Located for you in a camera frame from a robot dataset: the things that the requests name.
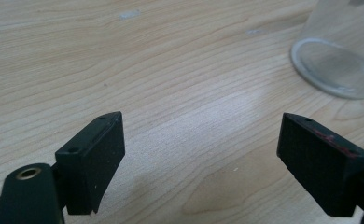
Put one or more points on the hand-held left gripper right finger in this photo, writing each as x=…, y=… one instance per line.
x=320, y=161

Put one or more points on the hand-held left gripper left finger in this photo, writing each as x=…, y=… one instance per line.
x=90, y=161

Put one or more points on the clear glass hinged-lid jar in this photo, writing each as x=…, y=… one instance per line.
x=342, y=46

